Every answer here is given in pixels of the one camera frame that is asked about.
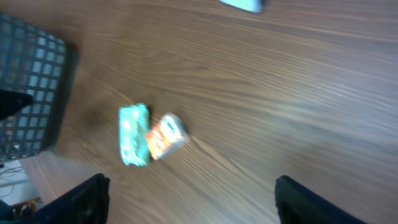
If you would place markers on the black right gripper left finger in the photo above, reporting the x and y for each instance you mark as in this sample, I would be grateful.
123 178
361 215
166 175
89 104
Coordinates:
88 203

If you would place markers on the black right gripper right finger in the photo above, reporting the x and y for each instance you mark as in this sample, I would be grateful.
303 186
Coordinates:
297 204

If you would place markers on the teal snack packet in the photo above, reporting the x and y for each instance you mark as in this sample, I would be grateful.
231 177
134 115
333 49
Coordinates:
133 127

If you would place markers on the orange tissue pack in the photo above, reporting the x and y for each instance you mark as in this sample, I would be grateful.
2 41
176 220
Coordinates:
166 136

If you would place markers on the white barcode scanner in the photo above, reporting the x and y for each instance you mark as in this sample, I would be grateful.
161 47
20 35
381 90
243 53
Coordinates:
253 6

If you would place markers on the black wire basket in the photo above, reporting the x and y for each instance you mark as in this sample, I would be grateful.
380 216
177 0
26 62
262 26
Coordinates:
42 65

